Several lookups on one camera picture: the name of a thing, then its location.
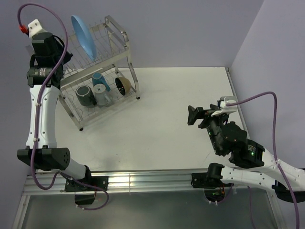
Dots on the stainless steel dish rack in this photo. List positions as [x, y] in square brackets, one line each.
[113, 60]

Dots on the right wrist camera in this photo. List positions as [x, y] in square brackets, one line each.
[225, 104]

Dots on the black mug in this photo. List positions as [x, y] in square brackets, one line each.
[85, 96]

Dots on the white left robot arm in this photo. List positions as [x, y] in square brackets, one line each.
[41, 151]

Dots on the black bowl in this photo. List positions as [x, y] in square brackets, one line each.
[123, 85]

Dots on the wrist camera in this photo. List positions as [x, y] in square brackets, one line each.
[225, 104]
[32, 29]

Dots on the white plate green rim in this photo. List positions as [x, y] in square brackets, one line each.
[71, 71]

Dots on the light blue plate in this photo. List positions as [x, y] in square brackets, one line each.
[84, 37]

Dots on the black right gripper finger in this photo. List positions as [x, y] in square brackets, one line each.
[214, 108]
[194, 114]

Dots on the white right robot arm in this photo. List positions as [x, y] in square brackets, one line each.
[254, 165]

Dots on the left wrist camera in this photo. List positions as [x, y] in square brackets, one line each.
[32, 29]

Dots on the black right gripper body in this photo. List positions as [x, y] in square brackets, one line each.
[211, 123]

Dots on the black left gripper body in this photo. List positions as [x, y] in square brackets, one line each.
[60, 55]

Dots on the white mug blue handle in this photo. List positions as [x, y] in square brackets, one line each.
[97, 78]

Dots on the aluminium mounting rail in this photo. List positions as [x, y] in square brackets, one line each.
[157, 180]

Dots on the light grey cup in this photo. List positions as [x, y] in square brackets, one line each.
[101, 95]

